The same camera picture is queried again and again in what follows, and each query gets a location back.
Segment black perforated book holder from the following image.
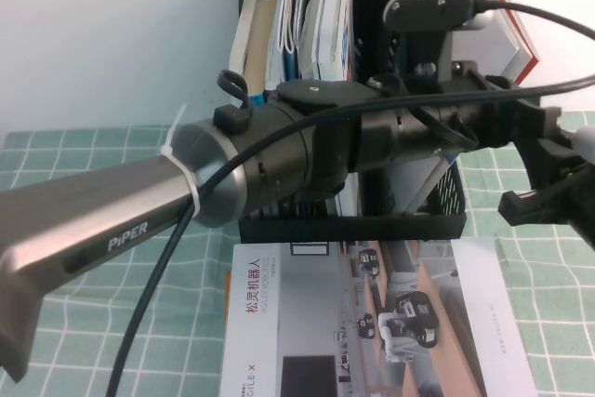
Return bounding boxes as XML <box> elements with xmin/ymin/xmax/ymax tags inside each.
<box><xmin>238</xmin><ymin>0</ymin><xmax>469</xmax><ymax>244</ymax></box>

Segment green checkered tablecloth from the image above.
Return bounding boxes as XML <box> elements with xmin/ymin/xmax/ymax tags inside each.
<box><xmin>0</xmin><ymin>111</ymin><xmax>595</xmax><ymax>397</ymax></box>

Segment black camera cable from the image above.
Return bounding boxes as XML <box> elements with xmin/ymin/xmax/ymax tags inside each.
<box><xmin>105</xmin><ymin>0</ymin><xmax>595</xmax><ymax>397</ymax></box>

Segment black looped cable strap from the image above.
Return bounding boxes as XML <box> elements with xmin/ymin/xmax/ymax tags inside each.
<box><xmin>214</xmin><ymin>69</ymin><xmax>255</xmax><ymax>136</ymax></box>

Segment dark blue spine tall book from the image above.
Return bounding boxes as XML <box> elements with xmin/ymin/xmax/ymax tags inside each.
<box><xmin>276</xmin><ymin>0</ymin><xmax>302</xmax><ymax>86</ymax></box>

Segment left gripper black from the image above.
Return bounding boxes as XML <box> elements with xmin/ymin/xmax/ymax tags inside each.
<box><xmin>440</xmin><ymin>60</ymin><xmax>565</xmax><ymax>151</ymax></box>

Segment black ribbon wire bundle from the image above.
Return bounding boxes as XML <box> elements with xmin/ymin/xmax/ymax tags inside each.
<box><xmin>408</xmin><ymin>106</ymin><xmax>480</xmax><ymax>151</ymax></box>

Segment white magazine red blue letters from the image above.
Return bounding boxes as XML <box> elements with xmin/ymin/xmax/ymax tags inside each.
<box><xmin>314</xmin><ymin>0</ymin><xmax>362</xmax><ymax>218</ymax></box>

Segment cyan spine paperback book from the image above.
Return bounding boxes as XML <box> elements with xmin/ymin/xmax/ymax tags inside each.
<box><xmin>242</xmin><ymin>0</ymin><xmax>280</xmax><ymax>109</ymax></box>

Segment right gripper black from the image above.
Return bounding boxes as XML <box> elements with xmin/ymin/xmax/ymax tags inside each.
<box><xmin>497</xmin><ymin>135</ymin><xmax>595</xmax><ymax>249</ymax></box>

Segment grey-white spine car book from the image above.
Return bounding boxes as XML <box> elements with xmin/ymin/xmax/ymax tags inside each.
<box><xmin>299</xmin><ymin>0</ymin><xmax>327</xmax><ymax>81</ymax></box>

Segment red cover brochure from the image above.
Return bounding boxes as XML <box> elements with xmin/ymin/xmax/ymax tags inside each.
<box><xmin>476</xmin><ymin>0</ymin><xmax>541</xmax><ymax>86</ymax></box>

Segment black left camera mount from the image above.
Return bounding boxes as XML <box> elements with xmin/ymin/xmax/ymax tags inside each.
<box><xmin>399</xmin><ymin>30</ymin><xmax>455</xmax><ymax>91</ymax></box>

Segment white spine paperback book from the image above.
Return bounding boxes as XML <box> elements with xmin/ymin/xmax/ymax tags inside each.
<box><xmin>229</xmin><ymin>0</ymin><xmax>266</xmax><ymax>86</ymax></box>

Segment office photo cover brochure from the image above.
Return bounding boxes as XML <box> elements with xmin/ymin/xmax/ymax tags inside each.
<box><xmin>218</xmin><ymin>236</ymin><xmax>538</xmax><ymax>397</ymax></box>

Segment desert photo cover brochure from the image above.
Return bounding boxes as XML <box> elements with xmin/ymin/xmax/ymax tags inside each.
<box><xmin>406</xmin><ymin>0</ymin><xmax>536</xmax><ymax>215</ymax></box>

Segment white zip tie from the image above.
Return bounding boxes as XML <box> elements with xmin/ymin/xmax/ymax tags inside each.
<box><xmin>160</xmin><ymin>103</ymin><xmax>205</xmax><ymax>219</ymax></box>

